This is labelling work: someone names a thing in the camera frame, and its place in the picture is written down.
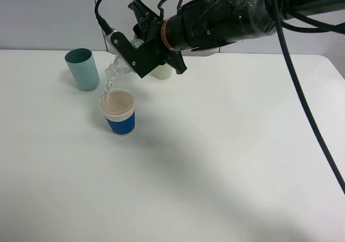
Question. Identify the clear bottle green label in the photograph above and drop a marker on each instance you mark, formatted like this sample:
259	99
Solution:
117	68

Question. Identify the light green plastic cup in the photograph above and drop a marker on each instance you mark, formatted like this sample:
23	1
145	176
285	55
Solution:
163	72

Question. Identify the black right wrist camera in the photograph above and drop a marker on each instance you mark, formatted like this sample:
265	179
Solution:
141	60

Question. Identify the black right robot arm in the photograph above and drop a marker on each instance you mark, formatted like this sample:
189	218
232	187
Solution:
207	24

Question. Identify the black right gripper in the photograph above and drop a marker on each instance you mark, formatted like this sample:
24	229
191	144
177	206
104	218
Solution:
171	35

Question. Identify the glass cup blue sleeve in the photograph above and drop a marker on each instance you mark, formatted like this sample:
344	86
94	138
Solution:
119	110

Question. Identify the teal plastic cup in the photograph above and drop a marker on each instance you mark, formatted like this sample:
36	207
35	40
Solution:
83	68

